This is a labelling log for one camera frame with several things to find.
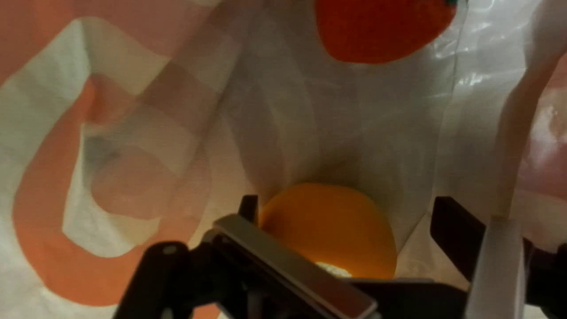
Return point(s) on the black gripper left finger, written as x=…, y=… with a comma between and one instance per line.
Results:
x=275, y=271

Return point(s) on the orange fruit toy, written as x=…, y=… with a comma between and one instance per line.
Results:
x=333, y=225

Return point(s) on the white orange plastic bag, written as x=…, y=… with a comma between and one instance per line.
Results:
x=124, y=122

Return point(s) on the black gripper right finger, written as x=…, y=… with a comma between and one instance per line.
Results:
x=491, y=255

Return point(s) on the red knitted strawberry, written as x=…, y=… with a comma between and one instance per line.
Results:
x=379, y=30

